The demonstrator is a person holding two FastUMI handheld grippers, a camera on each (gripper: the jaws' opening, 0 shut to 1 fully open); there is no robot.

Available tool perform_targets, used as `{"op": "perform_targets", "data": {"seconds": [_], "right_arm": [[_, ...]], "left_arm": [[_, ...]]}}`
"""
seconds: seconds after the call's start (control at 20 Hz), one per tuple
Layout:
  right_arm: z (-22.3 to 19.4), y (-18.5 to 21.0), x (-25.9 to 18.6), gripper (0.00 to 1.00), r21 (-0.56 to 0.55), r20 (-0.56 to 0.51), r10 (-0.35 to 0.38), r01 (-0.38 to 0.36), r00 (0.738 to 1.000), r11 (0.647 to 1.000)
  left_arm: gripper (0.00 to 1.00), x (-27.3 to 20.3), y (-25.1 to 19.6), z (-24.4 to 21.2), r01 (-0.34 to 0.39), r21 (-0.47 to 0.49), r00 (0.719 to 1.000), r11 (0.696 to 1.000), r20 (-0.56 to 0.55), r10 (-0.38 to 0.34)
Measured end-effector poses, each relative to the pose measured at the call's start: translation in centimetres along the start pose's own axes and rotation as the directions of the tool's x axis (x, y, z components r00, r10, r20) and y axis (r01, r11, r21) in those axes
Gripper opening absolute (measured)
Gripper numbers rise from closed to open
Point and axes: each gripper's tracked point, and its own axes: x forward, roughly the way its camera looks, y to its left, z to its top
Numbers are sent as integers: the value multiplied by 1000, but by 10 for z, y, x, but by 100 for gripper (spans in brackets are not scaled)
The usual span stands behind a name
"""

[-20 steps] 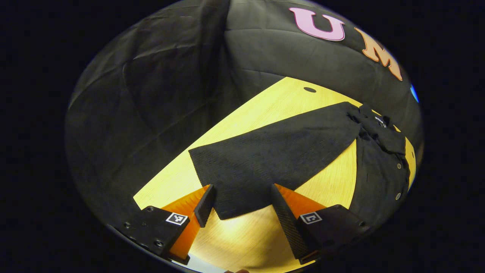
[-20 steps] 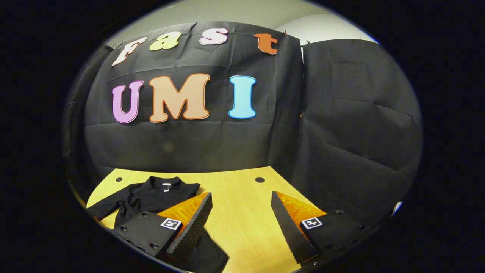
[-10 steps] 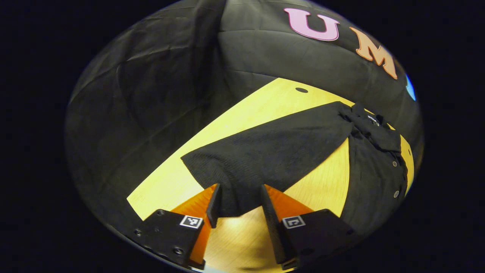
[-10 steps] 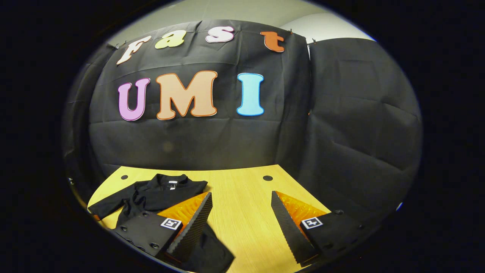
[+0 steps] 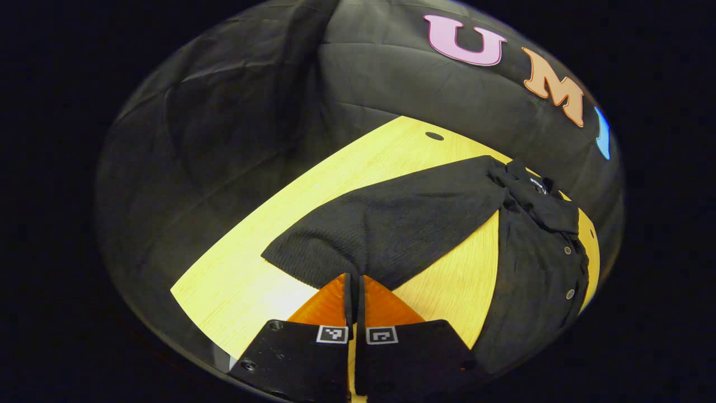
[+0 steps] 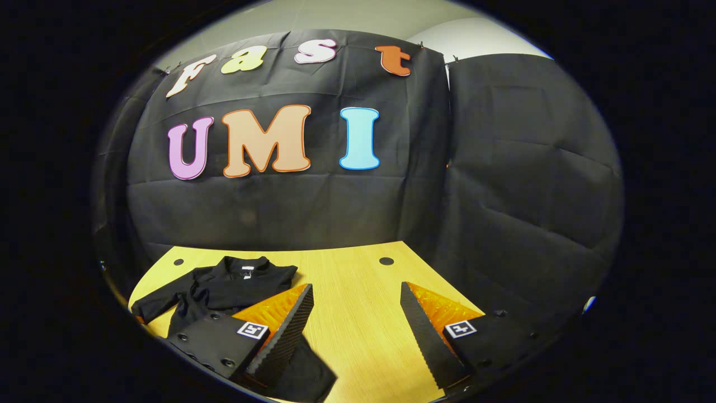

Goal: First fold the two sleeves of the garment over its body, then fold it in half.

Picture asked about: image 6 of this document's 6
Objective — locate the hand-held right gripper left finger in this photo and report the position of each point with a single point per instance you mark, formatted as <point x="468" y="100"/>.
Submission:
<point x="285" y="338"/>

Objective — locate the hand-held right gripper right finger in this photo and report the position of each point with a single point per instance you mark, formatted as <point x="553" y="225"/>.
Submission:
<point x="425" y="341"/>

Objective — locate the black button-up garment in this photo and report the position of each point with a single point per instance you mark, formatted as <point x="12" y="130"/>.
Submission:
<point x="224" y="285"/>

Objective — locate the black backdrop cloth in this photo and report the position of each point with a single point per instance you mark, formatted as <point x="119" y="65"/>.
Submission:
<point x="279" y="207"/>

